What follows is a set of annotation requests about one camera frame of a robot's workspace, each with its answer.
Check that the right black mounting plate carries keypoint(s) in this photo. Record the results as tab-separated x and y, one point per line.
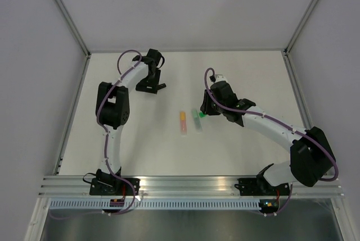
257	187

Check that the black mounting plate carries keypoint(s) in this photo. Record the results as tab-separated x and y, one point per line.
114	187
257	187

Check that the right aluminium frame post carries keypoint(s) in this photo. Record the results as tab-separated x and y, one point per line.
301	25

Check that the pink orange highlighter pen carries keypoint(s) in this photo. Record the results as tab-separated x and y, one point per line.
183	126

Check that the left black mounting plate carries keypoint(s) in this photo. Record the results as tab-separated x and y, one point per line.
114	187

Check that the white slotted cable duct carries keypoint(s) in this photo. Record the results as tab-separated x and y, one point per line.
156	204

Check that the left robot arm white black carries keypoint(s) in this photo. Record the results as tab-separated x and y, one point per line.
113	112

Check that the left aluminium frame post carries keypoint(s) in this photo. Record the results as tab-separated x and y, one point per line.
72	27

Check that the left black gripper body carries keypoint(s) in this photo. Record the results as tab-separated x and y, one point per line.
151	81

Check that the pale green marker pen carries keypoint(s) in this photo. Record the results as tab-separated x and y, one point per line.
197	124

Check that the orange pen cap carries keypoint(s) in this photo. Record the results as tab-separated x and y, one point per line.
182	115

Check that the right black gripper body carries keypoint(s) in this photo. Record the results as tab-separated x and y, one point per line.
211	107

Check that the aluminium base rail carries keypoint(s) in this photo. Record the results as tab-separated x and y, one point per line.
181	186

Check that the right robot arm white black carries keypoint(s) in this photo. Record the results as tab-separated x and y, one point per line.
310	154

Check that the black green highlighter pen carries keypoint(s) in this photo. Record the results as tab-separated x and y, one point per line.
161	86

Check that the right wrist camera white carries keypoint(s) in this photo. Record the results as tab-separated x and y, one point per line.
217	78

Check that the aluminium frame post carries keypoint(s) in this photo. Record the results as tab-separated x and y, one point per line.
301	25
72	27

